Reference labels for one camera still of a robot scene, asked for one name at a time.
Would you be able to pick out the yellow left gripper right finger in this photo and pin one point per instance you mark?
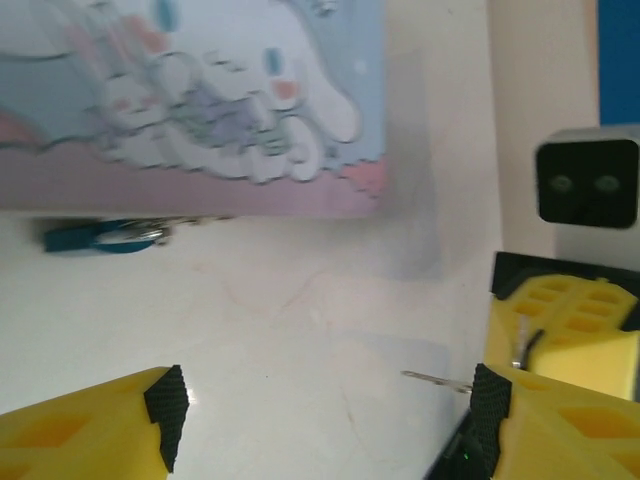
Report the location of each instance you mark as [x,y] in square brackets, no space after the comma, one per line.
[565,435]

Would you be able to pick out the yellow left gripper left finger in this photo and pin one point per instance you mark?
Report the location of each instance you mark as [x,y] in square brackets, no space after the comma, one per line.
[75,435]

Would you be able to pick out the thin metal pin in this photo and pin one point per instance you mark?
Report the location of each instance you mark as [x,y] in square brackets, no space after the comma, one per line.
[440,381]

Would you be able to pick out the blue panel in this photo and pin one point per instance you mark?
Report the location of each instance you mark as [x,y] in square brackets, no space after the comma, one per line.
[620,60]

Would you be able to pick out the blue cartoon bunny tin box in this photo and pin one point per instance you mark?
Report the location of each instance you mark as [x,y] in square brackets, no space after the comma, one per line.
[200,100]

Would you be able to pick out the teal padlock with silver shackle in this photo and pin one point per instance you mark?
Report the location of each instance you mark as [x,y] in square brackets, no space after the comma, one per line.
[85,239]

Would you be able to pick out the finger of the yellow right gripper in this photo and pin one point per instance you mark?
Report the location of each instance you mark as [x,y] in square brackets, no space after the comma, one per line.
[585,360]
[502,330]

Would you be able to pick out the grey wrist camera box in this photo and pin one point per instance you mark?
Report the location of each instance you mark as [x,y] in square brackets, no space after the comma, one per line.
[585,180]

